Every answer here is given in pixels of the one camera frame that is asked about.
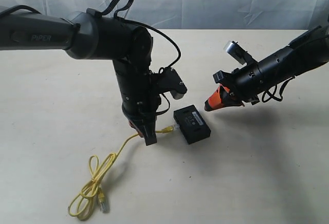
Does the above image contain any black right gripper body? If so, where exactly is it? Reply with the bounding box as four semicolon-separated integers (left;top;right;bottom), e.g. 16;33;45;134
229;62;267;103

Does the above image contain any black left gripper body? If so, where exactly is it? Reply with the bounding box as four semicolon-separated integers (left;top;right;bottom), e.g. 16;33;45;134
122;72;161;121

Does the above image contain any black network switch box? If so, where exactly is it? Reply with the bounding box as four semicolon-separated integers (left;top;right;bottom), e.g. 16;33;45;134
173;105;211;145

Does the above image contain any yellow ethernet cable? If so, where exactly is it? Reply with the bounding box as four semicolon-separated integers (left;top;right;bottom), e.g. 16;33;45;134
67;124;180;213

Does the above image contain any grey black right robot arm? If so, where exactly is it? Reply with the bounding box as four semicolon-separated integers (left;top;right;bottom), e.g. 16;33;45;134
204;26;328;111

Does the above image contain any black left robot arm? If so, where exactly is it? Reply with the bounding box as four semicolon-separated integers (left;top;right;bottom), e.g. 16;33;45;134
1;5;160;145

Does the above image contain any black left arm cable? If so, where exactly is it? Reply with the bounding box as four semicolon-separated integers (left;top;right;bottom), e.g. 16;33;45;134
0;0;182;118

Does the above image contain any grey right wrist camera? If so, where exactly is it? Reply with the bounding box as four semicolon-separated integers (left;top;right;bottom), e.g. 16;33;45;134
224;41;256;65

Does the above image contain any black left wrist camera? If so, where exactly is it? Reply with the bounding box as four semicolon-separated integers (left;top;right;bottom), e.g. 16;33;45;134
153;68;187;100

